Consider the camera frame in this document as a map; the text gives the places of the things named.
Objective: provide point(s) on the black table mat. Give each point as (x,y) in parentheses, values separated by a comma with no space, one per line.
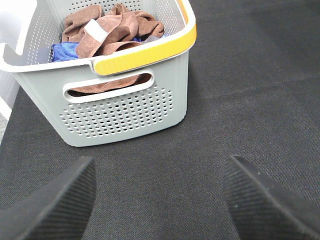
(253,91)

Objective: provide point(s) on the brown towel in basket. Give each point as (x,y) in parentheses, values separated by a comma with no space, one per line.
(109,86)

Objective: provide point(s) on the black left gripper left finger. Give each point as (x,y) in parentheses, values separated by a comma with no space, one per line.
(60,210)

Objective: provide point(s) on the brown towel with white label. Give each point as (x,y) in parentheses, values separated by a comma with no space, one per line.
(99,34)

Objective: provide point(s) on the blue towel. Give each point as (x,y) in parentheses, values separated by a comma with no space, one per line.
(64,51)

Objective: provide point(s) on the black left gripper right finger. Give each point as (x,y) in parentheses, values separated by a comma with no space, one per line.
(262,209)

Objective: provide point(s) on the grey perforated laundry basket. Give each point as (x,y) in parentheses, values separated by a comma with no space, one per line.
(29,28)

